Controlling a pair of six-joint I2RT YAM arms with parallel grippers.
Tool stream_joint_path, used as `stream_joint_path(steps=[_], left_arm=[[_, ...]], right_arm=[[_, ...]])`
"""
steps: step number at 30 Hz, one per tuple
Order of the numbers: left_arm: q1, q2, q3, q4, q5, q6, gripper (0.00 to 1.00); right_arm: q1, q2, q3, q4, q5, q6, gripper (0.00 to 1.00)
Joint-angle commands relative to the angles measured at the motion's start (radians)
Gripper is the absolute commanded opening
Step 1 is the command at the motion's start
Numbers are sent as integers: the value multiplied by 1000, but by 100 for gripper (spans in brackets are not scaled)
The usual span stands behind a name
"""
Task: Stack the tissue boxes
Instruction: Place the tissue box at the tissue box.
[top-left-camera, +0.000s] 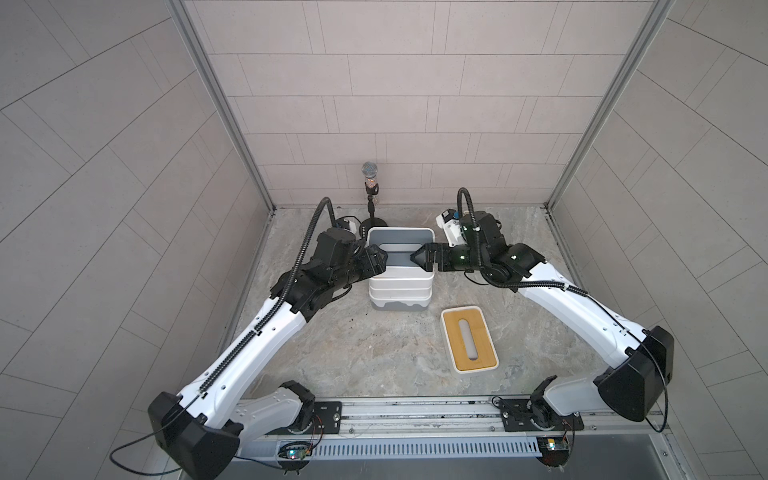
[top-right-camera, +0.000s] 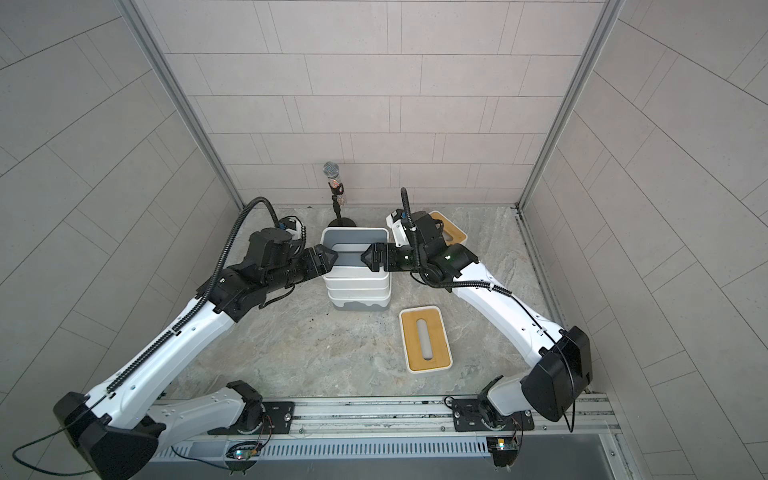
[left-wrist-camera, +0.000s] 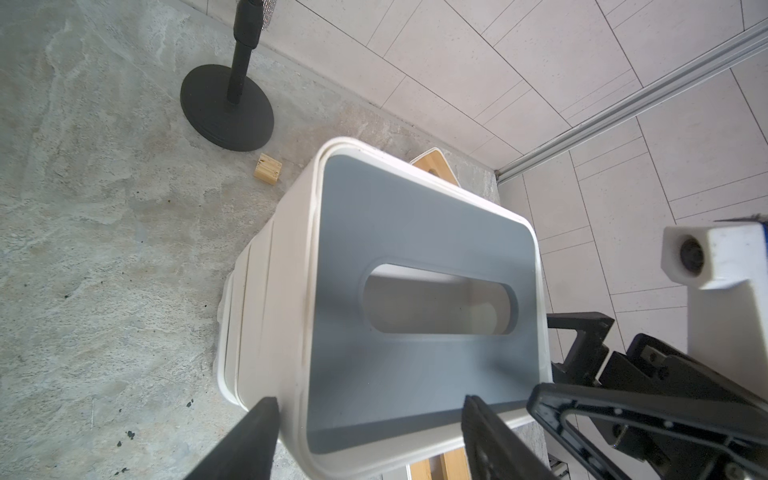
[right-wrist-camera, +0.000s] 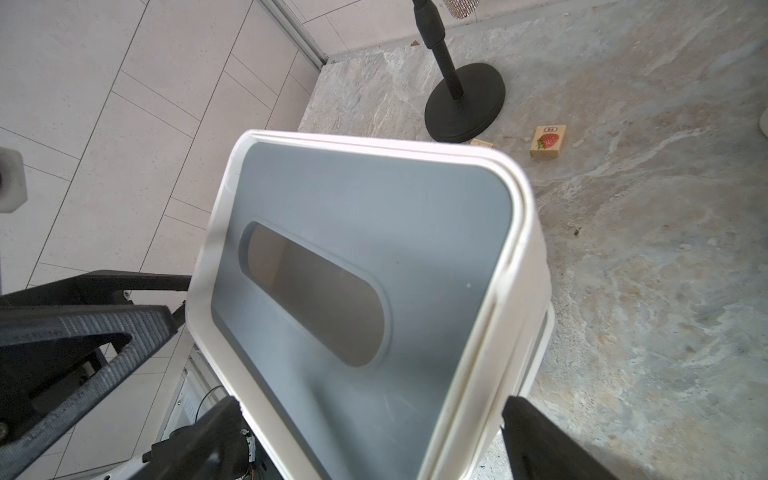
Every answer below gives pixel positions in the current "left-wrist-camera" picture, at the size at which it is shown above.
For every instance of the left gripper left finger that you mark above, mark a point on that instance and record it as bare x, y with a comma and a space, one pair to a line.
247, 451

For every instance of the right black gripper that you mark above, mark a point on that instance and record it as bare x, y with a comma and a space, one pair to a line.
658, 406

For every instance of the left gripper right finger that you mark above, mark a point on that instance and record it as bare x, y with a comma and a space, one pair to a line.
493, 450

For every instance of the grey lid tissue box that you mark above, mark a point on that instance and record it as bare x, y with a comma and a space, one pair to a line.
229, 316
392, 295

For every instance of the small wooden cube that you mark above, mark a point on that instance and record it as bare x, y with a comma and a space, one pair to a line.
268, 169

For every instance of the black microphone stand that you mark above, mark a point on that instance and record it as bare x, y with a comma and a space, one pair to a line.
221, 103

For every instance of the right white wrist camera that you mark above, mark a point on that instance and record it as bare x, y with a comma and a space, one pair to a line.
723, 266

